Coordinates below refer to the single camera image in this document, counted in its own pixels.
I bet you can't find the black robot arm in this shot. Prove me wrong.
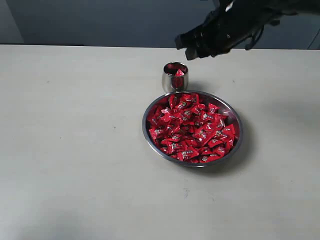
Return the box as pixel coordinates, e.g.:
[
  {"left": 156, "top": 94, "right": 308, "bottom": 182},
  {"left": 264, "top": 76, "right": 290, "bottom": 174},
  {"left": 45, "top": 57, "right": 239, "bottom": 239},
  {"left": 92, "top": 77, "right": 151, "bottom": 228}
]
[{"left": 174, "top": 0, "right": 320, "bottom": 61}]

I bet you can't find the red wrapped candy top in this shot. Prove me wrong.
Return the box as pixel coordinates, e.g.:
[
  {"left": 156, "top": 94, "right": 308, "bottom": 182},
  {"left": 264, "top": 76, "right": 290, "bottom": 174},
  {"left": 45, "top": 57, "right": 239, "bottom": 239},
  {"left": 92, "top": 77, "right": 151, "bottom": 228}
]
[{"left": 181, "top": 93, "right": 199, "bottom": 106}]

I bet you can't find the steel bowl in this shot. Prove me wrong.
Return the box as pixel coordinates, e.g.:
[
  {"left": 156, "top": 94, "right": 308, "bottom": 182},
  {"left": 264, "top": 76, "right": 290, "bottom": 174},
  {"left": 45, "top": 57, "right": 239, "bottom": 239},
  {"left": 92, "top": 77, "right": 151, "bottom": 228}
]
[{"left": 142, "top": 91, "right": 244, "bottom": 168}]

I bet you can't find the stainless steel cup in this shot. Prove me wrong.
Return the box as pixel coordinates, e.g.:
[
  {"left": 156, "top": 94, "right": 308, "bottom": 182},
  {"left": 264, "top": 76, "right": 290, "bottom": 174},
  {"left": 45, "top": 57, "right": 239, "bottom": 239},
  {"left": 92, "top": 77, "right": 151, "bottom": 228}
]
[{"left": 161, "top": 61, "right": 189, "bottom": 93}]

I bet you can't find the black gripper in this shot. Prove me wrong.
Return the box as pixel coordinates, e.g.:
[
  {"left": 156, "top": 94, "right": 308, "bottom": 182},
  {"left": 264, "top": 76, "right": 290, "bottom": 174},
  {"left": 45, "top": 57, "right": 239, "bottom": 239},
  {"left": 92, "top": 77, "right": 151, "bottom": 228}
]
[{"left": 174, "top": 0, "right": 266, "bottom": 61}]

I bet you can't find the red wrapped candy front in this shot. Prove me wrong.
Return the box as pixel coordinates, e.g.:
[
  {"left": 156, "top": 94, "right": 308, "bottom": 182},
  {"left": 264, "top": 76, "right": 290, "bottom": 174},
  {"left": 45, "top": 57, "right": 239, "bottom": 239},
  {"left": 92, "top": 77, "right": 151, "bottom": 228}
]
[{"left": 177, "top": 146, "right": 199, "bottom": 162}]

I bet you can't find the red candy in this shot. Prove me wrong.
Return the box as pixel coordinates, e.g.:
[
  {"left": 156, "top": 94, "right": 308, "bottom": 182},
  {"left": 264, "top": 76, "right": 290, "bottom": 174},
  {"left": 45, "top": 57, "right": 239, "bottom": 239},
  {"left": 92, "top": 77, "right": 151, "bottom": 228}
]
[
  {"left": 174, "top": 69, "right": 185, "bottom": 77},
  {"left": 148, "top": 128, "right": 165, "bottom": 141},
  {"left": 181, "top": 93, "right": 199, "bottom": 106},
  {"left": 177, "top": 146, "right": 199, "bottom": 162},
  {"left": 220, "top": 124, "right": 236, "bottom": 141}
]

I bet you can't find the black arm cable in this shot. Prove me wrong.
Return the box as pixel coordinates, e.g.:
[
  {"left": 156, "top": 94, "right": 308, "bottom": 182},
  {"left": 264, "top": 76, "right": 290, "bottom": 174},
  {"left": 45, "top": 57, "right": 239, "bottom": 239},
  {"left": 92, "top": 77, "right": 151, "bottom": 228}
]
[{"left": 244, "top": 19, "right": 281, "bottom": 51}]

